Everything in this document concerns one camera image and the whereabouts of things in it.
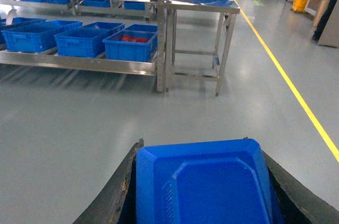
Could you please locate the blue bin rear right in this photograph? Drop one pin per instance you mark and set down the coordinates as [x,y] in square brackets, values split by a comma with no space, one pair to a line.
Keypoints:
[143,28]

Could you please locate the blue empty bin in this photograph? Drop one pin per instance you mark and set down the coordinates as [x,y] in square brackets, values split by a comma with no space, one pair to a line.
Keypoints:
[81,42]

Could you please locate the blue block part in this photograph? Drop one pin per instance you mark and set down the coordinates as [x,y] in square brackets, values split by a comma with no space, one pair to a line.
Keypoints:
[205,182]

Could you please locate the blue bin far left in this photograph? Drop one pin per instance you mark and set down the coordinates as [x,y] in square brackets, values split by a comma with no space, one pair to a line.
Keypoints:
[32,38]

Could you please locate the stainless steel table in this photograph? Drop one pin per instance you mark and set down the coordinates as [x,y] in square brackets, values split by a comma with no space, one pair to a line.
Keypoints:
[198,39]

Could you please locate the yellow mop bucket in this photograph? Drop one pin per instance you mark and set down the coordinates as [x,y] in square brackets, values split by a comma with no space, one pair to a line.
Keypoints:
[299,5]

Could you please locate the red bubble bags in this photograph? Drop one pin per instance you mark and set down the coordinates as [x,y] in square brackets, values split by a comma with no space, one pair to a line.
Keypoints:
[130,38]

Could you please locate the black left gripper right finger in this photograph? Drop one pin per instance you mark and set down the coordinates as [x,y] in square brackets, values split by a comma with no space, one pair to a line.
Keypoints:
[281,198]

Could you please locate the blue bin rear left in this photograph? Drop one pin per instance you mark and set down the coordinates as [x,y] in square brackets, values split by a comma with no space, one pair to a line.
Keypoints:
[106,26]

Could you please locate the blue bin with red bags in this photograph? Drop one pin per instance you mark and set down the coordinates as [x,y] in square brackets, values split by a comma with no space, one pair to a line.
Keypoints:
[130,51]

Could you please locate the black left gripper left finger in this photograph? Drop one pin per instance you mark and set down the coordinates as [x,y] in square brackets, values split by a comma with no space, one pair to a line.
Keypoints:
[116,202]

